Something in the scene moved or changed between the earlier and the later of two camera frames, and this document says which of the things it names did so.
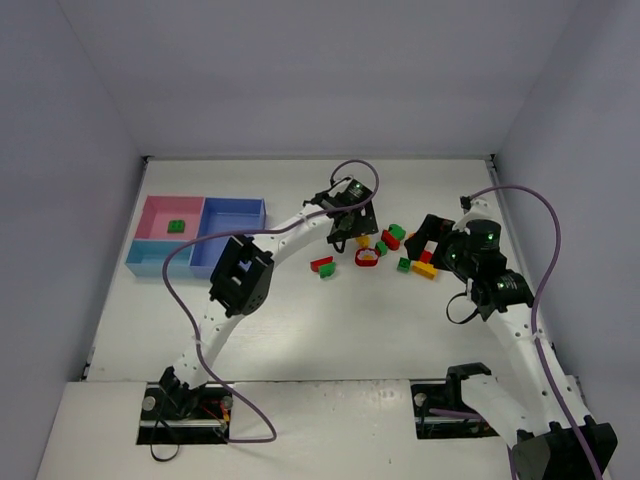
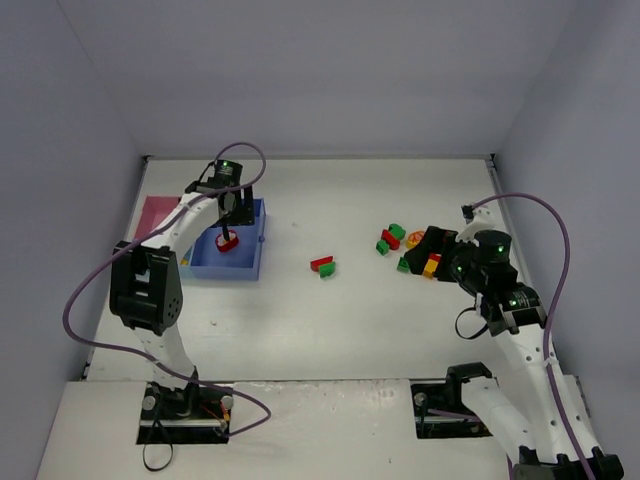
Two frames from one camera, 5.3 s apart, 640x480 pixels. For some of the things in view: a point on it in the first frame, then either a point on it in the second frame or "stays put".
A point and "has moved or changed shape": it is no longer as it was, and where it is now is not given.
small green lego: (382, 248) stays put
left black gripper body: (355, 225) to (240, 216)
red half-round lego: (317, 263) stays put
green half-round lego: (327, 269) stays put
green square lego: (403, 265) stays put
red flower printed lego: (366, 257) has moved or changed shape
